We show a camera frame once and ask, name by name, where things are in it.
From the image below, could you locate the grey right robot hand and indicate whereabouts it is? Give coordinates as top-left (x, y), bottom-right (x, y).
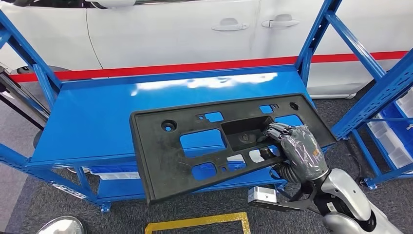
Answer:
top-left (260, 122), bottom-right (330, 184)

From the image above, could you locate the black plastic bumper part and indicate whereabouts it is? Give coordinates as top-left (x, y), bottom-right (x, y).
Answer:
top-left (130, 94), bottom-right (338, 205)

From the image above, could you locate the blue metal shelf rack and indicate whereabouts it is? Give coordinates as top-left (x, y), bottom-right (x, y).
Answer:
top-left (0, 0), bottom-right (413, 214)
top-left (350, 87), bottom-right (413, 191)

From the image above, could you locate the red barrier belt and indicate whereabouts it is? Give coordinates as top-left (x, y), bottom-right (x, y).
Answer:
top-left (8, 50), bottom-right (411, 83)

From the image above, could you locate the white car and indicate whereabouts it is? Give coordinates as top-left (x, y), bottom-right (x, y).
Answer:
top-left (0, 0), bottom-right (413, 99)

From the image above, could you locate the white car side mirror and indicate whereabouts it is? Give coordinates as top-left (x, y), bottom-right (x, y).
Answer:
top-left (84, 0), bottom-right (136, 9)

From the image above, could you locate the thin black stanchion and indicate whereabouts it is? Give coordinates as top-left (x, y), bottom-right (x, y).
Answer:
top-left (0, 92), bottom-right (44, 149)

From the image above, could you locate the chrome stanchion with black top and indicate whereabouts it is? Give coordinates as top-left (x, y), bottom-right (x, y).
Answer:
top-left (0, 66), bottom-right (52, 118)

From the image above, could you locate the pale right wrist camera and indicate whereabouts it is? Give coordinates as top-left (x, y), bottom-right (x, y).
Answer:
top-left (247, 186), bottom-right (315, 212)

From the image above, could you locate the white car door handle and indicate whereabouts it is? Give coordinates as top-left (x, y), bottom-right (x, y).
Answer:
top-left (211, 18), bottom-right (250, 32)
top-left (261, 14), bottom-right (300, 29)

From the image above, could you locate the chrome stanchion post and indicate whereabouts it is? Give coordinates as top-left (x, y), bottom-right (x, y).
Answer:
top-left (37, 215), bottom-right (87, 234)

